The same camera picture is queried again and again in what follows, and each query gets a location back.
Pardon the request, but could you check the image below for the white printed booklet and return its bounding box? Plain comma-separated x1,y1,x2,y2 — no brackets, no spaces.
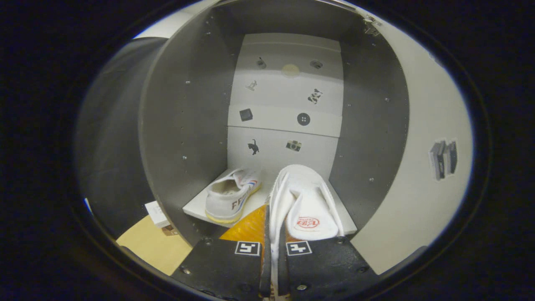
145,201,170,228

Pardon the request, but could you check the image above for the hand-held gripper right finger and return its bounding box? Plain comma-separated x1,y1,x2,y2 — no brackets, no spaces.
277,213,381,299

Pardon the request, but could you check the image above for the white shoe with stripes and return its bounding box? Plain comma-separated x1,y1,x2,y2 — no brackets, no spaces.
205,167,263,224

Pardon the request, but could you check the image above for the black backdrop cloth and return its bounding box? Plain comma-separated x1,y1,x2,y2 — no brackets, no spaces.
75,37,168,241

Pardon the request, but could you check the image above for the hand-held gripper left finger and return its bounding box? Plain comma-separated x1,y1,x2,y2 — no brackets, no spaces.
171,204,272,299

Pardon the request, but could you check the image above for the grey shoe cabinet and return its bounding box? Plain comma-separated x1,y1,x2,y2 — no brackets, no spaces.
138,0,410,247

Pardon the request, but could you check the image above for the plain white shoe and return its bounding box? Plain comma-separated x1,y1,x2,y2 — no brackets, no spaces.
267,164,345,299

